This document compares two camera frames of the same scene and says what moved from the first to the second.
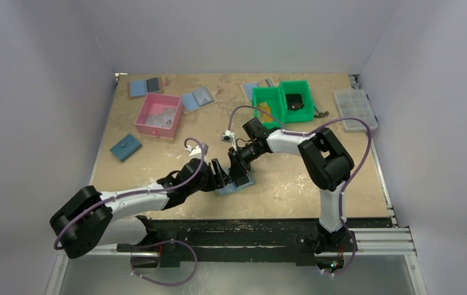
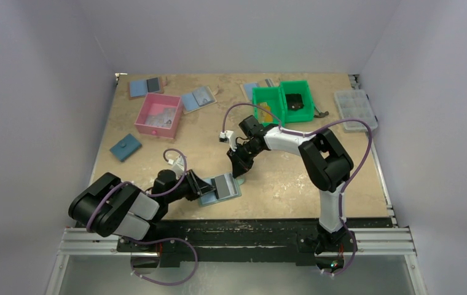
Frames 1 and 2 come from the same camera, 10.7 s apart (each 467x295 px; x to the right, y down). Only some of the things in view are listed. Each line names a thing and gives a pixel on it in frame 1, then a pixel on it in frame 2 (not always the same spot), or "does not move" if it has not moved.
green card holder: (230, 188) → (234, 187)
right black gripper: (236, 164) does not move
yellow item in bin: (262, 116) does not move
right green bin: (306, 112) does not move
